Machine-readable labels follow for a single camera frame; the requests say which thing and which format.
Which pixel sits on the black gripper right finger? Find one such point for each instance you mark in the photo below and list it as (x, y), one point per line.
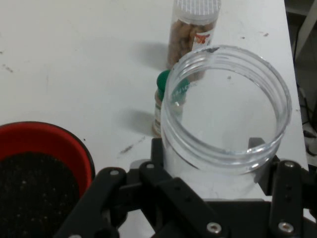
(287, 193)

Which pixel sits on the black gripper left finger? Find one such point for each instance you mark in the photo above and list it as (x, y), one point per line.
(158, 198)

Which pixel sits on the clear plastic wide-mouth jar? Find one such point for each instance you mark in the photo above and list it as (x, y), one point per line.
(280, 99)

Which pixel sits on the green-capped spice bottle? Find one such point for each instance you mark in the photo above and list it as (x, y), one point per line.
(162, 79)

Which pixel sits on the black seeds in bowl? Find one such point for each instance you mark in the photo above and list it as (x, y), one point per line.
(34, 193)

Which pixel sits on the red bowl with black rim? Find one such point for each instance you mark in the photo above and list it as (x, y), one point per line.
(37, 136)

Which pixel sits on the white metal table leg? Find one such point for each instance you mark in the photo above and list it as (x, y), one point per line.
(307, 27)

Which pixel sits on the clear jar of brown nuts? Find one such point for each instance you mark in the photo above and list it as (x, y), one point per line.
(193, 22)

